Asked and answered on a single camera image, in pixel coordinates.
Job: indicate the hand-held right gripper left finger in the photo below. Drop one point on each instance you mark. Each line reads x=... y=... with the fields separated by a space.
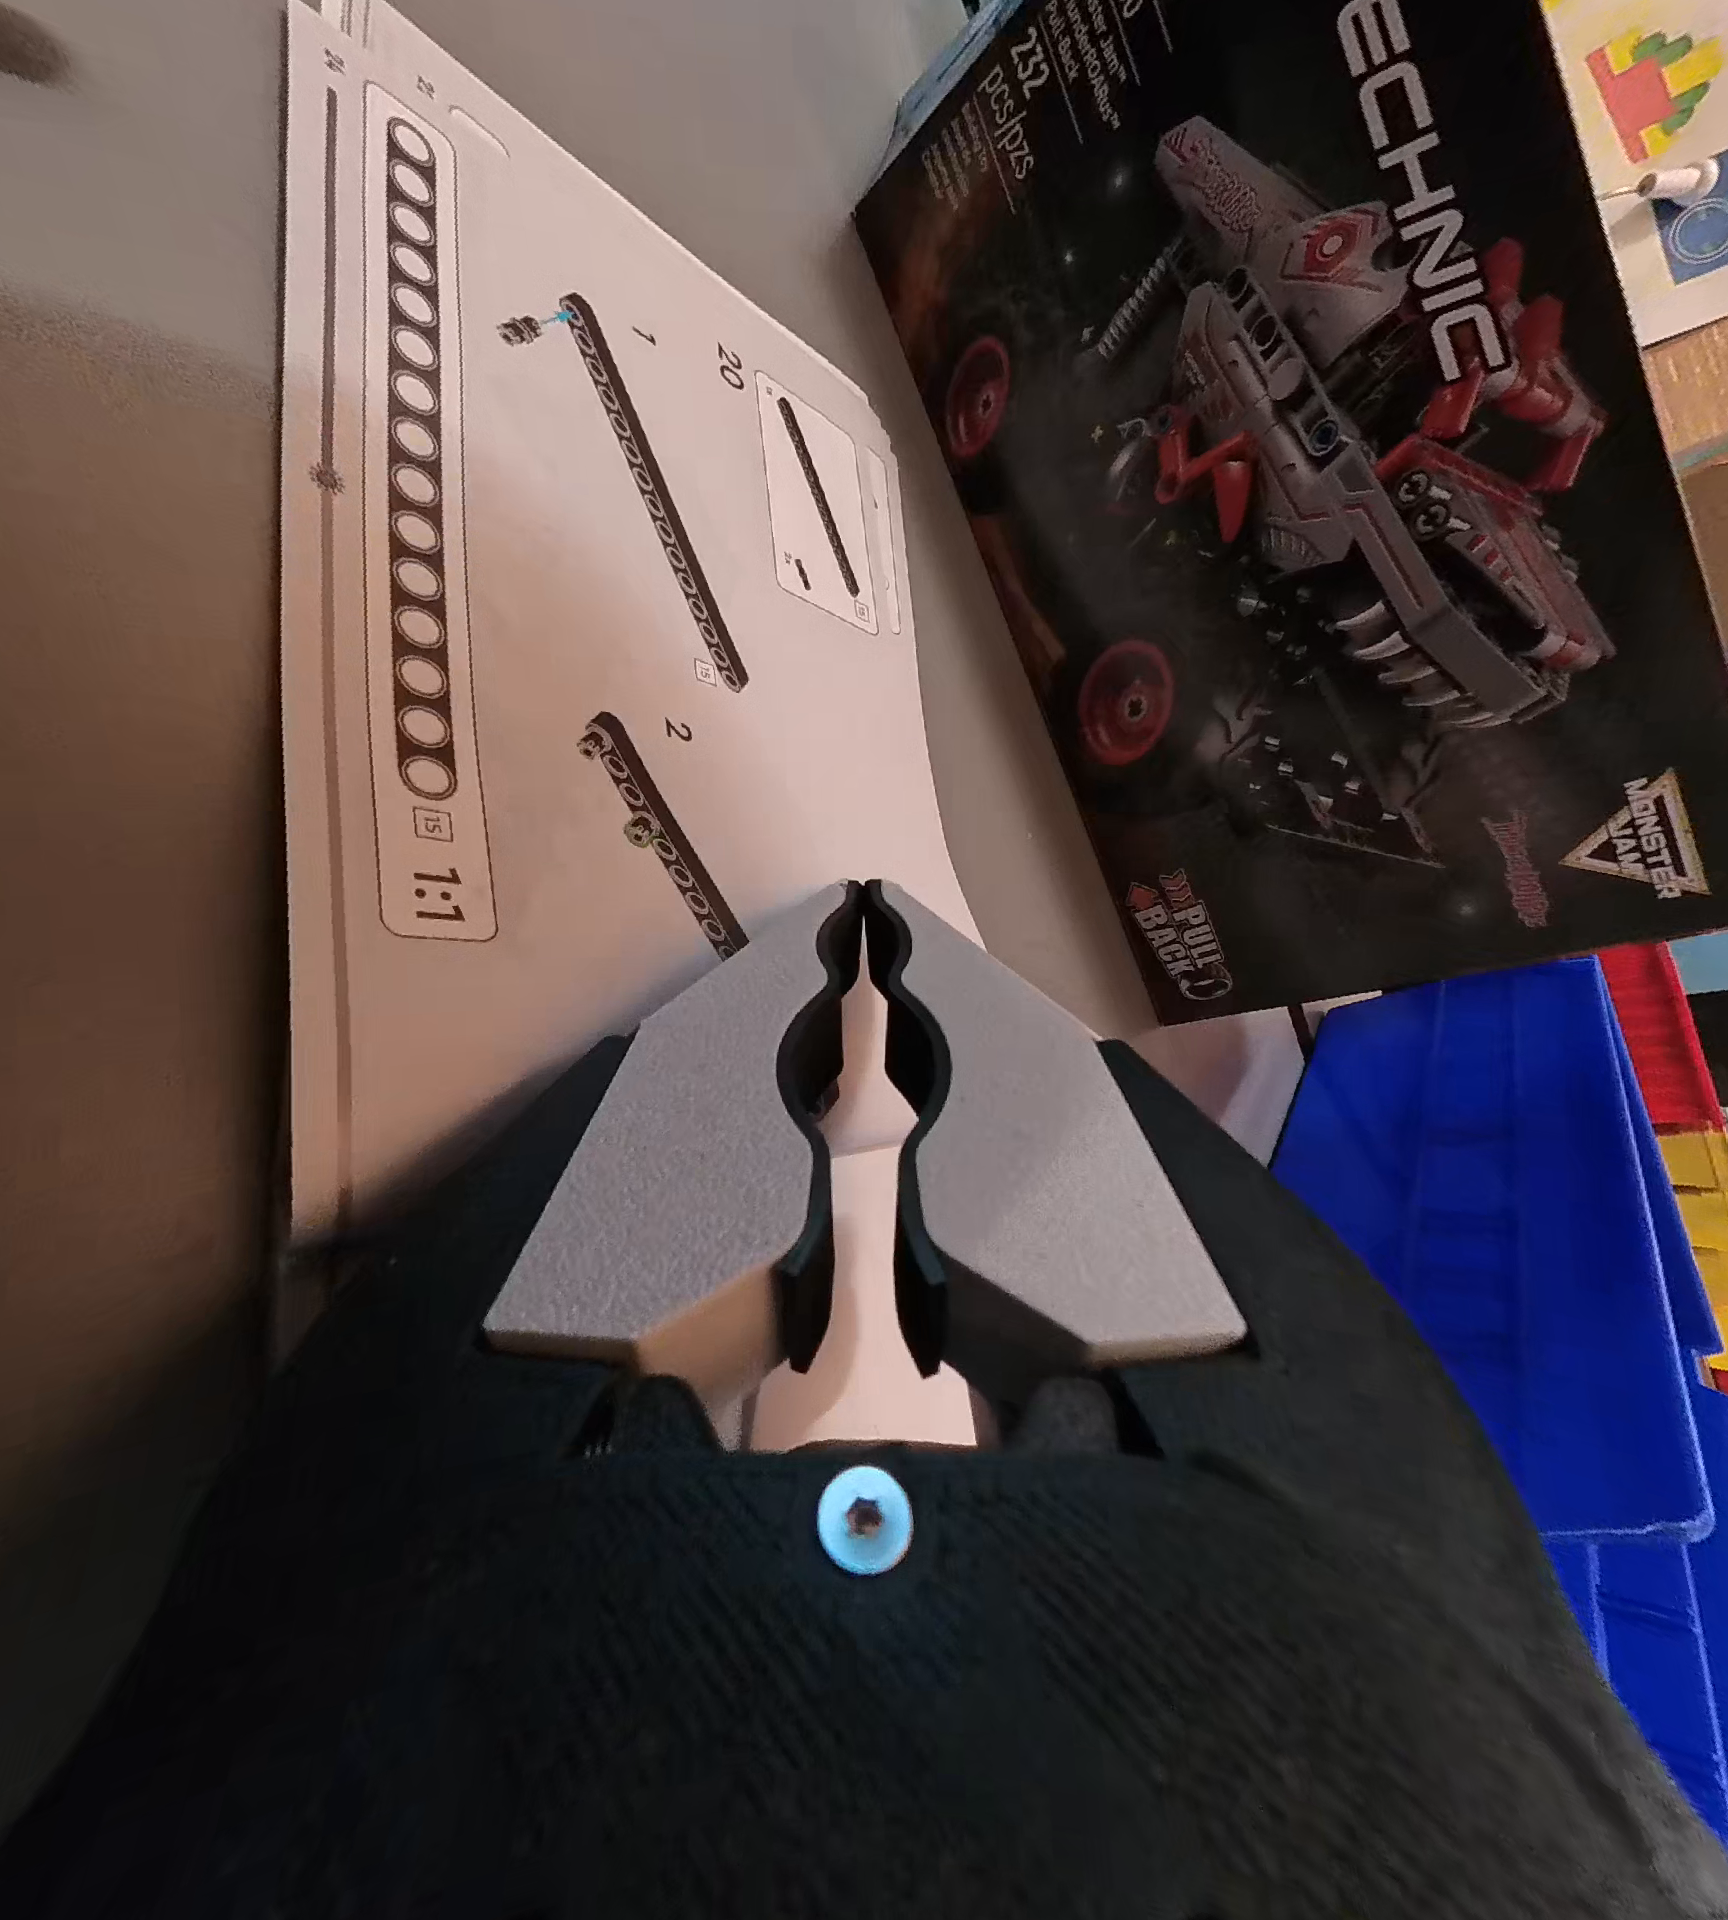
x=655 y=1185

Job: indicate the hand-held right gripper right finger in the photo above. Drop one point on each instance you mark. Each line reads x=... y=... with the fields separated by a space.
x=1059 y=1200

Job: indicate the white instruction booklet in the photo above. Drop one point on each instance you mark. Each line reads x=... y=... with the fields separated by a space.
x=534 y=571

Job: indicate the blue plastic storage bin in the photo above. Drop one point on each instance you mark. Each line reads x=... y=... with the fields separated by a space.
x=1674 y=1680
x=1479 y=1230

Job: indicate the black toy truck set box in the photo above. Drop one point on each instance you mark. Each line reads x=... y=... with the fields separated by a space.
x=1328 y=524

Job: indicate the colourful paper poster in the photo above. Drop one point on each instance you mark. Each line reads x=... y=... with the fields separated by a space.
x=1705 y=91

